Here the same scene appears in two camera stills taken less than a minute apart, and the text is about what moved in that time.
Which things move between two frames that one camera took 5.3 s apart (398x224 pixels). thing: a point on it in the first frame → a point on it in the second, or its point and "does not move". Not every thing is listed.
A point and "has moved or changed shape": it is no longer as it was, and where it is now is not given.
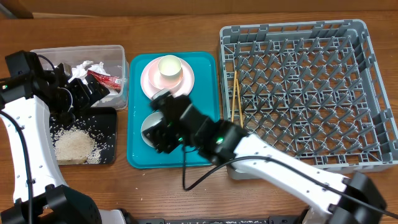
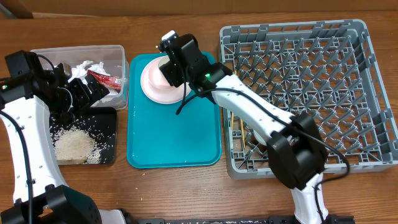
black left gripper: [84, 98] does not move
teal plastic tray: [204, 94] does not move
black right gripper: [161, 129] → [174, 72]
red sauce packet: [111, 81] does not move
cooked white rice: [74, 145] does not move
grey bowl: [150, 119] has moved or changed shape
